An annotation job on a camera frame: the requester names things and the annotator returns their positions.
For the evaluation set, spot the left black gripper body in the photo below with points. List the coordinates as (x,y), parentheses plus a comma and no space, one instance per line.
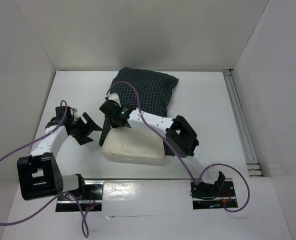
(79,127)

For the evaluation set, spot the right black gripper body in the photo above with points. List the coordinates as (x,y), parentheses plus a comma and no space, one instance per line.
(107,113)

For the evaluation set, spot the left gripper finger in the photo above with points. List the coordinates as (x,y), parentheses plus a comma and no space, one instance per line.
(83,139)
(90,123)

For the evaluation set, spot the cream pillow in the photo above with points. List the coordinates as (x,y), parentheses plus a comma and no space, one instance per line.
(134,146)

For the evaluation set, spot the dark checked pillowcase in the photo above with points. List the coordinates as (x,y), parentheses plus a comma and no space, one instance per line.
(154,89)

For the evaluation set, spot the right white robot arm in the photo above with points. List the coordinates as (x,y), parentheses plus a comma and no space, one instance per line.
(176,133)

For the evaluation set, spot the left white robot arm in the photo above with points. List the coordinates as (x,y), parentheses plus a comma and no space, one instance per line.
(39,174)

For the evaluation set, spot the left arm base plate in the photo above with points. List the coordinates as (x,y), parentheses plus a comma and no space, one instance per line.
(90,199)

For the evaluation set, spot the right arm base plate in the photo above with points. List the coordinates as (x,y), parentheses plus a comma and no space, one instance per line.
(205,196)

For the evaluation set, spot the aluminium rail at right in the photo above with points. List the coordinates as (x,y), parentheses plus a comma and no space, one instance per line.
(251,160)

